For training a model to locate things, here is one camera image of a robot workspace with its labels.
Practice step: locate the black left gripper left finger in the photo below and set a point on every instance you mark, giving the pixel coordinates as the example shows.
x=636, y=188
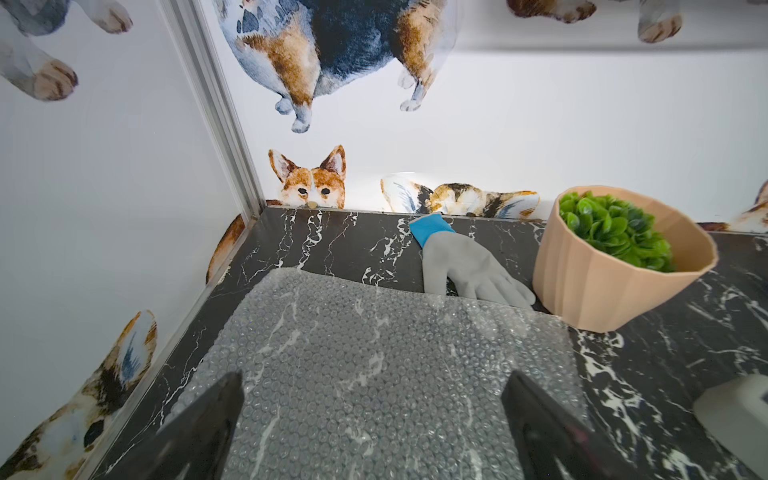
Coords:
x=195, y=444

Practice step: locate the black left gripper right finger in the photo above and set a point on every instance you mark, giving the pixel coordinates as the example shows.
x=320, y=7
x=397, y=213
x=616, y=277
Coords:
x=549, y=440

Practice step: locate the clear bubble wrap sheet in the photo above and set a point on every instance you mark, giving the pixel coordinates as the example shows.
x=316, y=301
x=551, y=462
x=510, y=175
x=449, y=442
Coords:
x=349, y=381

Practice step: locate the white tape dispenser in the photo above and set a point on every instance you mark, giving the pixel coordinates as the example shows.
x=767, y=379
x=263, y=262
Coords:
x=735, y=414

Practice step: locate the beige pot green plant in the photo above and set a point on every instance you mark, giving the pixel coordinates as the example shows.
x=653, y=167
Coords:
x=595, y=291

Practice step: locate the grey glove blue cuff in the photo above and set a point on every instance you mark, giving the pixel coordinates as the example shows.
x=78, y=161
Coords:
x=474, y=271

